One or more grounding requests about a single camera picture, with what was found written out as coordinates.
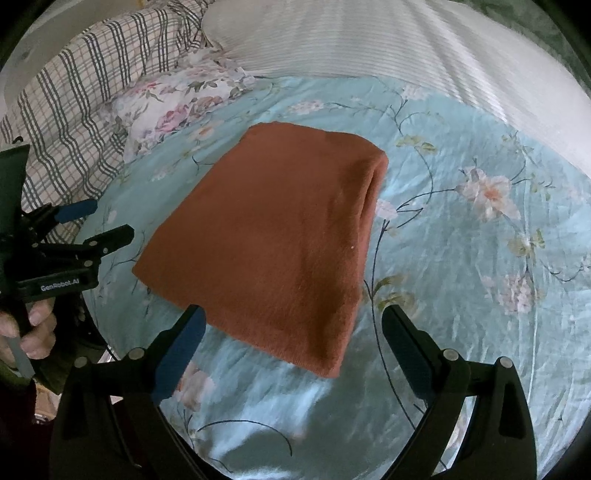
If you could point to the person's left hand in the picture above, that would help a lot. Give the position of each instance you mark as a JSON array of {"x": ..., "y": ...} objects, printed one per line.
[{"x": 41, "y": 318}]

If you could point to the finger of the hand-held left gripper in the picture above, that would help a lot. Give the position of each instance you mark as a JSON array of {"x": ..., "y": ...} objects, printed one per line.
[
  {"x": 113, "y": 237},
  {"x": 76, "y": 209}
]

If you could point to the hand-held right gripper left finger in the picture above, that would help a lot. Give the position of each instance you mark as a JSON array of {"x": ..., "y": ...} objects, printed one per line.
[{"x": 180, "y": 360}]

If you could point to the green patterned cloth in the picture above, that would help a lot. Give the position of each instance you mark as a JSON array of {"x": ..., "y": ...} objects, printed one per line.
[{"x": 531, "y": 23}]

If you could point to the rust orange sweater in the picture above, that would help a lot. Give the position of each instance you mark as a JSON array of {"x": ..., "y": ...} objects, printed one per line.
[{"x": 277, "y": 230}]

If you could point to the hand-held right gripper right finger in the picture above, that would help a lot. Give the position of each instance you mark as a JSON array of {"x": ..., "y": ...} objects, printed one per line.
[{"x": 406, "y": 341}]

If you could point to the white floral pillow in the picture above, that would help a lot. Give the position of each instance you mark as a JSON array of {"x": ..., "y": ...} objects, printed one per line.
[{"x": 175, "y": 106}]

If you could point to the white striped blanket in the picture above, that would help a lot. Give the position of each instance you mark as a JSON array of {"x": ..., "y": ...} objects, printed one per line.
[{"x": 369, "y": 41}]

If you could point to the light blue floral bedsheet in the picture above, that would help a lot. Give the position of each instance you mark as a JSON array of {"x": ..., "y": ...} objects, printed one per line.
[{"x": 461, "y": 277}]

